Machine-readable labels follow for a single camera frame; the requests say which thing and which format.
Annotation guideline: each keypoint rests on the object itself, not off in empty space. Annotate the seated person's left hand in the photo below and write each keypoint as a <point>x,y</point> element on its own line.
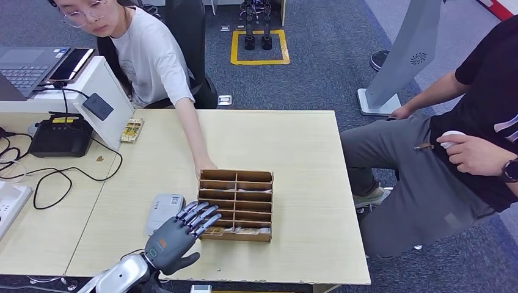
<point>205,166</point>

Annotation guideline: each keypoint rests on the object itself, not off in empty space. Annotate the grey kiosk stand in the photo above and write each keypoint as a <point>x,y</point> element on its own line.
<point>404,52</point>

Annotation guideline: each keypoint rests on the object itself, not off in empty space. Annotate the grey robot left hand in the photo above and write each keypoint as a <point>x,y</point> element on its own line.
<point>172,242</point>

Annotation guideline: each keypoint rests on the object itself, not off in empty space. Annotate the black wristwatch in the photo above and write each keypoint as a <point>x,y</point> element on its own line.
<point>510,170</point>

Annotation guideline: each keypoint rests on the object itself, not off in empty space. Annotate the seated person's left forearm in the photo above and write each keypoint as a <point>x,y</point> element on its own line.
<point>192,129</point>

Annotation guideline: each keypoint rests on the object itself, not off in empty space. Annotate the grey laptop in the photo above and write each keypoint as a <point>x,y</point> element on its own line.
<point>24,69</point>

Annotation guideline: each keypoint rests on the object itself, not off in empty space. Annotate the remote person's right forearm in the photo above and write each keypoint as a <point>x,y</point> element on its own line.
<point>437,93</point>

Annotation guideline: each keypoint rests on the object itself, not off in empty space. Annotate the small pale box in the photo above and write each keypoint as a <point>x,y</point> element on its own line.
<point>201,289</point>

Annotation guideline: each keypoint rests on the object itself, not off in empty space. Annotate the white remote control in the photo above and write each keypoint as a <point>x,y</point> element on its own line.
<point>453,134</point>

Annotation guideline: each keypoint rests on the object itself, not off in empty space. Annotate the remote person's right hand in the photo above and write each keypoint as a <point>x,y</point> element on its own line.
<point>401,113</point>

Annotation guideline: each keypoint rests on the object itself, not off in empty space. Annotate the pale gold room key card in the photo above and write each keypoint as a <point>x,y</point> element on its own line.
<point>251,231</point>

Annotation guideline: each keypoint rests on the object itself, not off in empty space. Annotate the wooden card organizer box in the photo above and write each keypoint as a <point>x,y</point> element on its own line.
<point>251,238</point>

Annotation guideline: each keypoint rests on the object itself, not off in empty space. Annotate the black office chair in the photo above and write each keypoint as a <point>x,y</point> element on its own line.
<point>188,40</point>

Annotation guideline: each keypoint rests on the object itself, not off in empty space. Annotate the white card in organizer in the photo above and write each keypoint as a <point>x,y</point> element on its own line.
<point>255,191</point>

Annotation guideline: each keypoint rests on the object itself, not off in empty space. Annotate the silver floor socket plate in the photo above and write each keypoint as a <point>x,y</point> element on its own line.
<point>224,100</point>

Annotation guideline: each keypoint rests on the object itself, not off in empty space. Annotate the remote person's left hand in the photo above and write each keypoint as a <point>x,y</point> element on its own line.
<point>477,155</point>

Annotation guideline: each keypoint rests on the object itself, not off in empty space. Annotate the small brass key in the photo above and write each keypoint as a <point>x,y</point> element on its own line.
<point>423,146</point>

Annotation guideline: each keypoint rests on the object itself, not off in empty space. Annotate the black router box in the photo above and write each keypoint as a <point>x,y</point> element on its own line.
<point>58,138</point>

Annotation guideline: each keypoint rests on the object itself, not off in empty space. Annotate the red and white barrier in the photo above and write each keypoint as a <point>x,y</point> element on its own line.
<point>499,8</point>

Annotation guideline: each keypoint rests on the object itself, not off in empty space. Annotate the black square pad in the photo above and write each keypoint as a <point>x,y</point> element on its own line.
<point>98,106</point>

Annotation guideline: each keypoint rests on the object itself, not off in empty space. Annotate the person with remote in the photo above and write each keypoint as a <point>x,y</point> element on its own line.
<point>412,190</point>

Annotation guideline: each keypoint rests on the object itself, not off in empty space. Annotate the white power strip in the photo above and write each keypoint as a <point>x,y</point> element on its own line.
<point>10,205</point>

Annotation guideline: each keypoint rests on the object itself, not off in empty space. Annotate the black smartphone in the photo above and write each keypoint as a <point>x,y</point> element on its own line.
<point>71,64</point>

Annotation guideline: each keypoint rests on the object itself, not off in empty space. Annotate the grey card reader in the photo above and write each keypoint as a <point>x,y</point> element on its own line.
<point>162,208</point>

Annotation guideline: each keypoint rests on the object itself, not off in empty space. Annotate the black robot leg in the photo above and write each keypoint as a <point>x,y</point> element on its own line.
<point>249,39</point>
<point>266,39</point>

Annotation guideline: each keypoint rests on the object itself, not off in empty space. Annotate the white desk stand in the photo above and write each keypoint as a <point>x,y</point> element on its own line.
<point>95,77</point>

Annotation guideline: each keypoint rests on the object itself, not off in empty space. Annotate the seated person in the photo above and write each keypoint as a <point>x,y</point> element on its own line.
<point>153,60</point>

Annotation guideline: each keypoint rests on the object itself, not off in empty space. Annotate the stack of gold cards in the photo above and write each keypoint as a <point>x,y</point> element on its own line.
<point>132,130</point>

